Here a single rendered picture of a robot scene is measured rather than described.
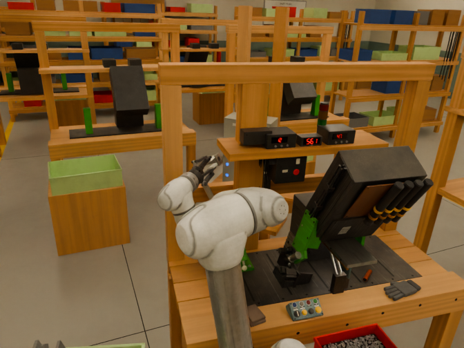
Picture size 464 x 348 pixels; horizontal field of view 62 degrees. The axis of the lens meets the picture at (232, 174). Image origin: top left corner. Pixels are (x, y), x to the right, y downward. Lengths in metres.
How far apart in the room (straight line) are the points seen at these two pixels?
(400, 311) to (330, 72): 1.24
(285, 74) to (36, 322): 2.52
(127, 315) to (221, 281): 2.20
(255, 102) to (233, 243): 1.05
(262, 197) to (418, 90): 1.54
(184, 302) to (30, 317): 1.72
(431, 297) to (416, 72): 1.18
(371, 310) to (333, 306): 0.19
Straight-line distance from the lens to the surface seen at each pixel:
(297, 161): 2.01
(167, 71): 1.81
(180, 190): 1.56
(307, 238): 1.92
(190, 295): 1.99
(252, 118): 1.95
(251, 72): 1.90
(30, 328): 3.34
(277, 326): 1.84
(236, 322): 1.15
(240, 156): 1.86
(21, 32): 8.38
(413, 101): 2.43
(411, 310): 2.22
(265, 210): 1.05
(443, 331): 2.53
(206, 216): 0.98
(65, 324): 3.28
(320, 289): 2.06
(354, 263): 1.89
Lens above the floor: 2.19
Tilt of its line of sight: 23 degrees down
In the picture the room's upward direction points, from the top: 2 degrees clockwise
